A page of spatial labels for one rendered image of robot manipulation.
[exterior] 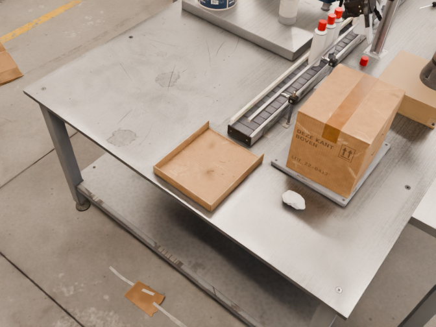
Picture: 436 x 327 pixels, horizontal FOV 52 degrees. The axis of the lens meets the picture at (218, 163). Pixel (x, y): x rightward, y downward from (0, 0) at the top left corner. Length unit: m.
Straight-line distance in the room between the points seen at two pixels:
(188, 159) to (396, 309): 1.30
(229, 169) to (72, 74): 0.84
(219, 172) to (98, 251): 1.03
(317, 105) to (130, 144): 0.70
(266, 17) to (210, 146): 0.86
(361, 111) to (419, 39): 1.04
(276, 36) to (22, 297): 1.71
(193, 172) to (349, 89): 0.59
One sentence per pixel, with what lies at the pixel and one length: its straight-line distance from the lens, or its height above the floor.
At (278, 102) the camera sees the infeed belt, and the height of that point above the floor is 0.88.
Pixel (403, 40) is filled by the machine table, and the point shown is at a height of 0.83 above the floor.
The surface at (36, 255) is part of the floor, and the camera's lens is 2.49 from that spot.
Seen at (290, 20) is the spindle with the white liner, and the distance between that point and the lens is 2.25.
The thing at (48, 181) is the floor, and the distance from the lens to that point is 2.76.
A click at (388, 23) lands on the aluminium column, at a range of 2.16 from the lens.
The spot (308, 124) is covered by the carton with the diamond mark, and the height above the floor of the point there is 1.08.
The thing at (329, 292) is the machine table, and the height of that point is 0.83.
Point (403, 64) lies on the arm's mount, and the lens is 2.07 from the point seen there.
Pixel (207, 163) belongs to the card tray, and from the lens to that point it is 1.60.
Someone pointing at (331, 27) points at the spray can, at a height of 1.04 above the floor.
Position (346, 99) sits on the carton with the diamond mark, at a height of 1.12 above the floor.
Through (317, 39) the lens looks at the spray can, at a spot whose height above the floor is 1.02.
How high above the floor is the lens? 2.05
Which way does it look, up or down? 49 degrees down
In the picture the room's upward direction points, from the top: 3 degrees clockwise
